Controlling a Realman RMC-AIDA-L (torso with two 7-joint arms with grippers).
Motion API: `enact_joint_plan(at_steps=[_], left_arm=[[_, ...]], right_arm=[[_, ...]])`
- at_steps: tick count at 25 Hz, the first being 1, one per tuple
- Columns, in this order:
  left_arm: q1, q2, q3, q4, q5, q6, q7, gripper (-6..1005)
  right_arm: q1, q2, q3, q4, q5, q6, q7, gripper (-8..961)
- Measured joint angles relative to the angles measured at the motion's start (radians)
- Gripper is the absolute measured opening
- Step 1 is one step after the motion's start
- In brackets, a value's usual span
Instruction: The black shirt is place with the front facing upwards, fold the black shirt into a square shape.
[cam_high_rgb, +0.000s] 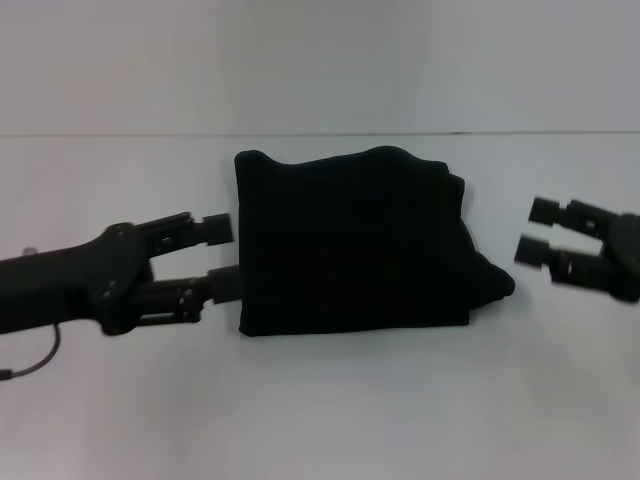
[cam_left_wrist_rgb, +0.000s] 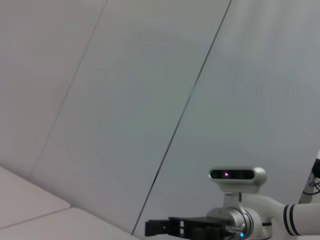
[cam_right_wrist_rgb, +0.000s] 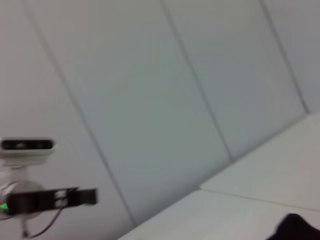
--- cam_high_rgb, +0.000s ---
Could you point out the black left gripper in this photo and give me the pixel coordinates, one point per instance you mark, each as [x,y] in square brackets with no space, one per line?
[65,285]

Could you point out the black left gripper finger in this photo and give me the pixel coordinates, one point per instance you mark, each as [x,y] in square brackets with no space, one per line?
[217,230]
[225,285]

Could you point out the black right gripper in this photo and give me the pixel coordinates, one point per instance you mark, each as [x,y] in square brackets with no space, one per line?
[625,260]

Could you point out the black shirt with FREE print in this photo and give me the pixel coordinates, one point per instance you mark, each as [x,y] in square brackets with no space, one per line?
[350,250]

